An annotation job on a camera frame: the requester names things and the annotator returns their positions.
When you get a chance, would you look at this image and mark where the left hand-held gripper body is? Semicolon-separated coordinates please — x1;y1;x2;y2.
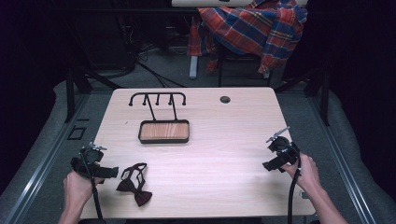
70;142;108;180

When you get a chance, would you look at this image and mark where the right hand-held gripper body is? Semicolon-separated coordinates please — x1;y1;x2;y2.
265;126;302;166

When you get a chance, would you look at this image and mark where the dark maroon bow tie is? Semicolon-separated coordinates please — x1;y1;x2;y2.
116;162;153;208

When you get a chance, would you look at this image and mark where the black hook rack wooden tray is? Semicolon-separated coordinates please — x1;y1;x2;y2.
128;91;191;145

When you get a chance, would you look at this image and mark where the person's right hand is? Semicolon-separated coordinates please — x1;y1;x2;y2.
281;152;322;196

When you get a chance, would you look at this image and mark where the person's left hand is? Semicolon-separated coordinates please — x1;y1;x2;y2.
63;170;106;216

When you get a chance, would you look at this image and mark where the black metal stand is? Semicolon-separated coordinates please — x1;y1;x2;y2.
274;62;331;127
64;66;123;124

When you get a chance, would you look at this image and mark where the red blue plaid shirt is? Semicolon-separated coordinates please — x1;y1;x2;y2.
187;0;309;75

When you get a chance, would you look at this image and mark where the white table leg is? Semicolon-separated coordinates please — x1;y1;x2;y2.
189;55;199;80

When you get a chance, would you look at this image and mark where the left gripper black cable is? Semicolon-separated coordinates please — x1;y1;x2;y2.
78;151;105;221

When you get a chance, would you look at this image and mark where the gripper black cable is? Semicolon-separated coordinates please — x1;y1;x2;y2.
78;151;105;221
287;148;303;224

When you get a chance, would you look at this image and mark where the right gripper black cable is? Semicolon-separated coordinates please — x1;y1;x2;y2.
287;148;303;224

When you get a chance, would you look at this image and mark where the aluminium floor rail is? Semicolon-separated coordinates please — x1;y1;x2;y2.
2;92;92;224
306;92;378;224

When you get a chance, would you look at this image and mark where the black metal chair frame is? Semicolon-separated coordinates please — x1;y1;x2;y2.
217;46;273;88

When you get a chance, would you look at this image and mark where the black floor cable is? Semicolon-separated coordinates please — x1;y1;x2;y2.
135;61;188;89

